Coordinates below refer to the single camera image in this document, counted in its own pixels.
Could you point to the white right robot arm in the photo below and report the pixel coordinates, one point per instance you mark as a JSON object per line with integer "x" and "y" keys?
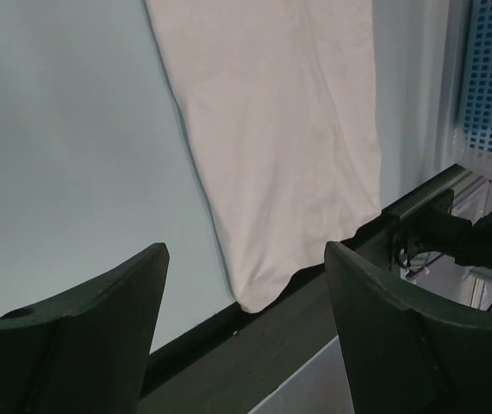
{"x": 432, "y": 230}

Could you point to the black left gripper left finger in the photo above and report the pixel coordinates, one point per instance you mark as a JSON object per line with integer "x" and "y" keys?
{"x": 86, "y": 349}

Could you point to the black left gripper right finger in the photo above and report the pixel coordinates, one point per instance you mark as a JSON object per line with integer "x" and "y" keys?
{"x": 405, "y": 349}

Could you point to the white t shirt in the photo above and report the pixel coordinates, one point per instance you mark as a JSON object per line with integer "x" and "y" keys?
{"x": 279, "y": 106}

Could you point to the aluminium frame rail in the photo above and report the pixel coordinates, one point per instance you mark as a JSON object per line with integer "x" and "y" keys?
{"x": 455, "y": 178}

